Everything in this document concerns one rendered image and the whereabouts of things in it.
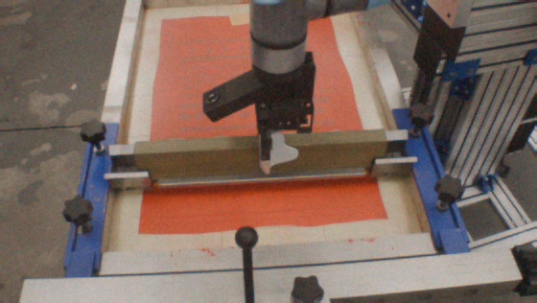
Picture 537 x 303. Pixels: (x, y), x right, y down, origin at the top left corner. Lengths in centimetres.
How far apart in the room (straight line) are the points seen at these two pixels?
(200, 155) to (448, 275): 41
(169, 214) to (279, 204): 18
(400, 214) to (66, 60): 227
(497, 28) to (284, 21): 56
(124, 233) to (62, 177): 143
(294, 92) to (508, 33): 53
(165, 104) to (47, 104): 164
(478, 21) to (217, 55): 55
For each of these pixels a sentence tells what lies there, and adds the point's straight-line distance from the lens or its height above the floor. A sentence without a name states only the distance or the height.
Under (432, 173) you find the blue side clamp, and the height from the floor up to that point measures 100.
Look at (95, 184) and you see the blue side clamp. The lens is 87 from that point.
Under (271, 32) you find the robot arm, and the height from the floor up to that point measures 129.
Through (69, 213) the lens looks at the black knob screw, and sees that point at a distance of 77.
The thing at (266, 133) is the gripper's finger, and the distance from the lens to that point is 73.
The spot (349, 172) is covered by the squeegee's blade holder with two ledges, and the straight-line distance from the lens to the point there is 86.
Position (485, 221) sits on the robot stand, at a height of 21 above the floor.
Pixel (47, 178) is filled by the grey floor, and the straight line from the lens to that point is 229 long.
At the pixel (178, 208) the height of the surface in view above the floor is 95.
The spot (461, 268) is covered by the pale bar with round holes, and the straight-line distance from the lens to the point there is 75.
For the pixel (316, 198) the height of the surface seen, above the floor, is 95.
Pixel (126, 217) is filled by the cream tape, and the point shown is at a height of 95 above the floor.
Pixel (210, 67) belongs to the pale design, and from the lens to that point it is 111.
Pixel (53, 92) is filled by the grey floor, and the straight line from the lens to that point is 269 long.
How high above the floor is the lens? 165
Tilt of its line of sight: 48 degrees down
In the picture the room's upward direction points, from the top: straight up
